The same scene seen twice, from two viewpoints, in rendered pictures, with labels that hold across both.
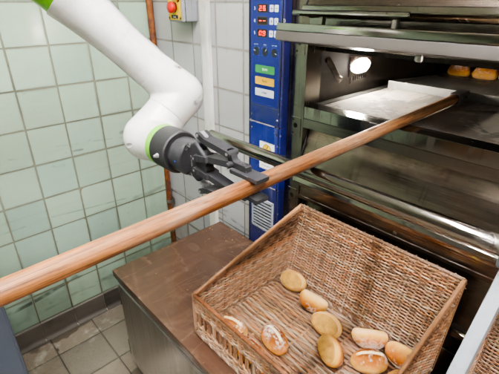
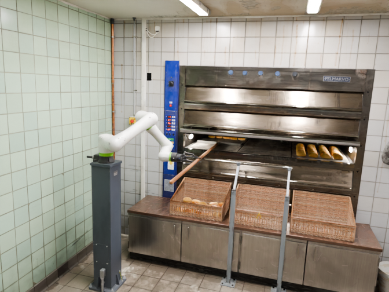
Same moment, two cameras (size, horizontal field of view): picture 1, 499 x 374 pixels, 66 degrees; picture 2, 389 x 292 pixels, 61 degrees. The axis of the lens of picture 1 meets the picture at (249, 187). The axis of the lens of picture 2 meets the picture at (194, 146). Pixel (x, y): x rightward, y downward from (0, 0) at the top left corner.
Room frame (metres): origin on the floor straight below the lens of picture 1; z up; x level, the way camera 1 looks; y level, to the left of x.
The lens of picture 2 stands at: (-2.02, 1.63, 1.91)
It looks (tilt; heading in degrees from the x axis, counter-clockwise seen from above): 11 degrees down; 329
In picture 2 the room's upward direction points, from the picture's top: 2 degrees clockwise
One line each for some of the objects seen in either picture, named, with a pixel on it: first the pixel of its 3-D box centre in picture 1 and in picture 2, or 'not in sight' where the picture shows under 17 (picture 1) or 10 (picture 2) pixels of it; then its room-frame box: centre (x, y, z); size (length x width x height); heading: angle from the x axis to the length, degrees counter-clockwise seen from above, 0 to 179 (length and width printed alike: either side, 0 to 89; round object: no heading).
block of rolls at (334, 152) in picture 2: not in sight; (318, 150); (0.43, -1.51, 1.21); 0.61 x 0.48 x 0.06; 133
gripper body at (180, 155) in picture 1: (195, 159); (182, 157); (0.72, 0.11, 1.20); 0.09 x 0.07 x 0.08; 43
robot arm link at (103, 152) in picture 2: not in sight; (106, 144); (0.81, 0.82, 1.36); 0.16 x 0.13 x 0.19; 9
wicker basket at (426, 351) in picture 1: (318, 307); (201, 197); (0.81, -0.19, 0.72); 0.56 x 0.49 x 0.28; 43
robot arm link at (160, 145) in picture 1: (177, 149); (175, 157); (0.78, 0.16, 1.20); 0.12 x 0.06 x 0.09; 133
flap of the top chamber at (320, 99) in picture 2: not in sight; (267, 97); (0.55, -0.79, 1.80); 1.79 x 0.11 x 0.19; 43
